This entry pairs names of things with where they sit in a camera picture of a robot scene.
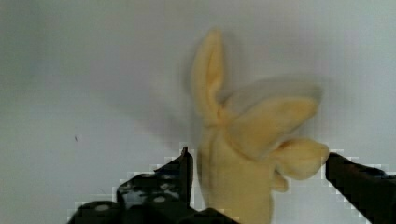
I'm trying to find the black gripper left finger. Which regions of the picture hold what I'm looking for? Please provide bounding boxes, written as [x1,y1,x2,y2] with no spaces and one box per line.
[66,147,239,224]

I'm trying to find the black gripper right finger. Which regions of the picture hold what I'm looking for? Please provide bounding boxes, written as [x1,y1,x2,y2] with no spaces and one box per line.
[325,152,396,224]

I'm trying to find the yellow plush peeled banana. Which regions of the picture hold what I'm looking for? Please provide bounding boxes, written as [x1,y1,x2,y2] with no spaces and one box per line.
[191,29,329,224]

